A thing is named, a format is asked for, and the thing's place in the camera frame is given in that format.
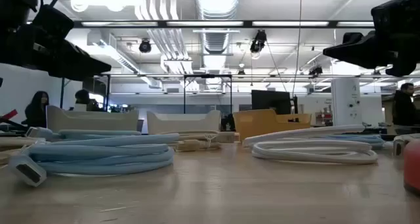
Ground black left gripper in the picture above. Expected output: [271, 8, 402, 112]
[0, 22, 112, 82]

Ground small red object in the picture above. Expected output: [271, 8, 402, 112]
[0, 108, 19, 123]

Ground yellow plastic bin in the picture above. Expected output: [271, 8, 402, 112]
[232, 108, 312, 143]

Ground beige plastic bin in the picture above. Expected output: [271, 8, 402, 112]
[45, 104, 140, 133]

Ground person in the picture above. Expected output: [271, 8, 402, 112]
[24, 91, 50, 129]
[74, 89, 101, 112]
[392, 82, 419, 126]

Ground light blue USB cable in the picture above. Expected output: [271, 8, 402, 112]
[8, 133, 180, 188]
[26, 127, 142, 143]
[324, 133, 385, 150]

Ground overhead frame bar with lights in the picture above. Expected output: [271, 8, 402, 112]
[65, 19, 377, 29]

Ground red round object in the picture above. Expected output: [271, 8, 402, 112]
[403, 140, 420, 195]

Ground black metal frame stand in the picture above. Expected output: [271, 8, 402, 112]
[183, 74, 233, 115]

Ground black overhead camera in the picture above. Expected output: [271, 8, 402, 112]
[249, 29, 267, 54]

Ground black dome ceiling fixture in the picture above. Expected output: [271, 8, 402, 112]
[138, 38, 152, 53]

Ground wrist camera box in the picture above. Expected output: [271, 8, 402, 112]
[370, 0, 420, 33]
[31, 3, 75, 40]

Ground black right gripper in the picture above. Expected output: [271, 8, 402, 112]
[322, 22, 420, 78]

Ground white pillar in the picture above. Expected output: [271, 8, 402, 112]
[330, 78, 364, 126]

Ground white USB cable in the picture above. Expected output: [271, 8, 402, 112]
[251, 139, 379, 166]
[241, 124, 366, 148]

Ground silver ventilation duct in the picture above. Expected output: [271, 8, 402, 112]
[195, 0, 240, 54]

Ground white plastic bin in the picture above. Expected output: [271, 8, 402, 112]
[146, 109, 222, 135]

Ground black monitor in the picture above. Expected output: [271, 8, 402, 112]
[251, 89, 292, 115]

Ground black ceiling camera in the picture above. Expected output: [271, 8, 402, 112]
[308, 64, 324, 77]

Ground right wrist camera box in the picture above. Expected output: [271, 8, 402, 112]
[370, 0, 420, 33]

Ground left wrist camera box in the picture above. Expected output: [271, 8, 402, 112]
[31, 3, 75, 40]

